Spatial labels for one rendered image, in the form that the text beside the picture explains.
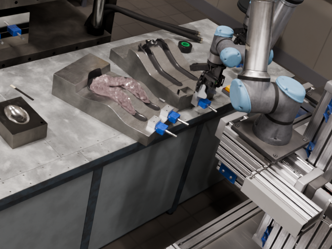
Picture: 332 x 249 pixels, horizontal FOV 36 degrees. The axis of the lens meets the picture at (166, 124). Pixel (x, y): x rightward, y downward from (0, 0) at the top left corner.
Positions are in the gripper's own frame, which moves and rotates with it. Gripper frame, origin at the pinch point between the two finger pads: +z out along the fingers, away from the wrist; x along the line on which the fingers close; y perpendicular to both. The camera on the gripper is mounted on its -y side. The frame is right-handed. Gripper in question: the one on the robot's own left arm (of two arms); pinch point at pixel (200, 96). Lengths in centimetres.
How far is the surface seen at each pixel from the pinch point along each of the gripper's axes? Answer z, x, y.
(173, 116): 3.1, -18.8, 2.0
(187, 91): 3.0, 1.5, -8.3
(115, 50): 4, -5, -53
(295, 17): 44, 231, -79
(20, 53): 11, -42, -79
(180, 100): 3.2, -7.4, -5.0
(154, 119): 1.8, -29.5, 0.5
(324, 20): 34, 230, -52
